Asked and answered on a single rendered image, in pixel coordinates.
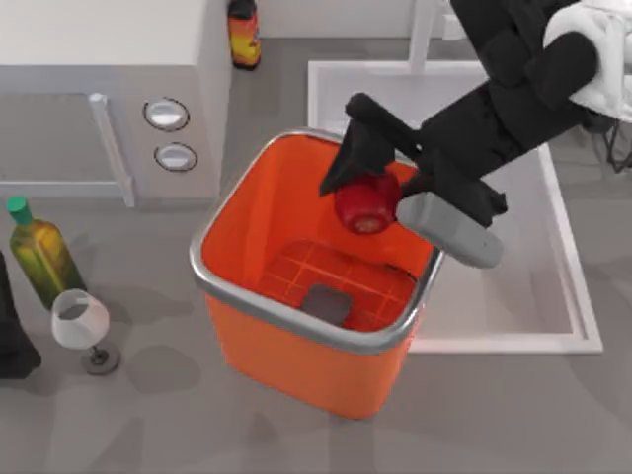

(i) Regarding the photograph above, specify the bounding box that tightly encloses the green bottle with green cap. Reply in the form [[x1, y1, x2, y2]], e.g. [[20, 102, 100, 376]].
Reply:
[[5, 196, 88, 312]]

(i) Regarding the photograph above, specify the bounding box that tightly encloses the tall white tap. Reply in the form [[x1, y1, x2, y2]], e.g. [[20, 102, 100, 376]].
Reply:
[[405, 0, 466, 76]]

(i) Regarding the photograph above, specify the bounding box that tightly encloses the red apple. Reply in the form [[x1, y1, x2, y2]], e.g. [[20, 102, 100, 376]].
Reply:
[[334, 172, 402, 235]]

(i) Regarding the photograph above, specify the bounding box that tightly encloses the orange bin with metal rim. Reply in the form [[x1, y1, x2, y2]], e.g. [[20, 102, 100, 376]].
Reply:
[[189, 127, 446, 422]]

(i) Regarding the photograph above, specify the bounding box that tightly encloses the pale grey rounded box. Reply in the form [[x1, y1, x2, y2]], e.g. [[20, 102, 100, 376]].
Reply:
[[396, 191, 506, 270]]

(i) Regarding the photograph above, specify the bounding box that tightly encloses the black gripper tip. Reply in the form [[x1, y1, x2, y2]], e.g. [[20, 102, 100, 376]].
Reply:
[[0, 250, 42, 381]]

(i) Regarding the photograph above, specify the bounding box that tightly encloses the clear wine glass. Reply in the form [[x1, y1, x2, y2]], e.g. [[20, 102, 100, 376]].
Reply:
[[50, 289, 121, 376]]

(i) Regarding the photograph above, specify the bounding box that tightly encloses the pale microwave oven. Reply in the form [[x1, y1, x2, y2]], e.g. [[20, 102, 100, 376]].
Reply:
[[0, 0, 234, 214]]

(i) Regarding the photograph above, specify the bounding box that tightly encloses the dark bottle with orange label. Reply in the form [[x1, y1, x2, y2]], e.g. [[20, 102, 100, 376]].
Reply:
[[226, 0, 264, 71]]

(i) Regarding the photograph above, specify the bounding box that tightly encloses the white microwave door handle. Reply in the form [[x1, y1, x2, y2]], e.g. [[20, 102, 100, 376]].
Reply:
[[88, 93, 136, 208]]

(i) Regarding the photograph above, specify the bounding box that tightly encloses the white sink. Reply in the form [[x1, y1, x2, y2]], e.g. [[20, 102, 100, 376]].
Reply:
[[306, 59, 605, 355]]

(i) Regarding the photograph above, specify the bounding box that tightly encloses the large silver microwave knob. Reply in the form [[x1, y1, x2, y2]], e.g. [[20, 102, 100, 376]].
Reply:
[[142, 96, 191, 133]]

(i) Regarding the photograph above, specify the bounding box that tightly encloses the small silver microwave knob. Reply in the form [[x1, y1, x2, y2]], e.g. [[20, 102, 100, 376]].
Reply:
[[153, 141, 199, 174]]

